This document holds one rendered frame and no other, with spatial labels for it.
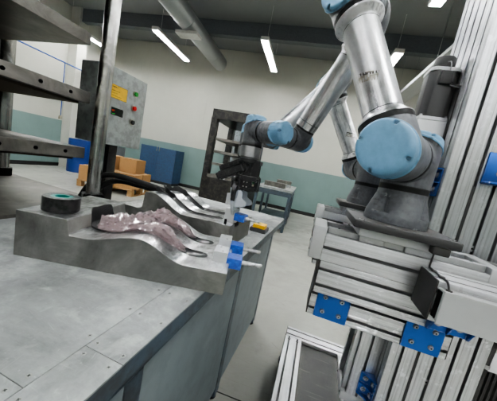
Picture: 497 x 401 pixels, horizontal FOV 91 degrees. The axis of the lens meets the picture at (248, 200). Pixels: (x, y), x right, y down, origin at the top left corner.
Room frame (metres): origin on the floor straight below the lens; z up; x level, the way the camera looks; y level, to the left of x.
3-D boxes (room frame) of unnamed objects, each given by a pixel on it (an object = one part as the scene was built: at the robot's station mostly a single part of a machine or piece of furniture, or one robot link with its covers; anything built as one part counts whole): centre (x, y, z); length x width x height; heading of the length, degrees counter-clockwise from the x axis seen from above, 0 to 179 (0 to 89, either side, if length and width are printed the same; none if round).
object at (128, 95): (1.44, 0.86, 0.73); 0.30 x 0.22 x 1.47; 164
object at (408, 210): (0.66, -0.39, 1.09); 0.15 x 0.15 x 0.10
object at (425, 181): (0.65, -0.39, 1.20); 0.13 x 0.12 x 0.14; 133
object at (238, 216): (0.90, 0.00, 0.91); 0.13 x 0.05 x 0.05; 74
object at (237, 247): (0.73, 0.00, 0.85); 0.13 x 0.05 x 0.05; 91
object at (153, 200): (1.04, 0.25, 0.87); 0.50 x 0.26 x 0.14; 74
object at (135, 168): (5.35, 2.93, 0.37); 1.20 x 0.82 x 0.74; 86
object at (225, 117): (5.67, 0.42, 1.03); 1.54 x 0.94 x 2.06; 168
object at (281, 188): (5.44, -0.61, 0.46); 1.90 x 0.70 x 0.92; 168
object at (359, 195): (1.13, -0.52, 1.09); 0.15 x 0.15 x 0.10
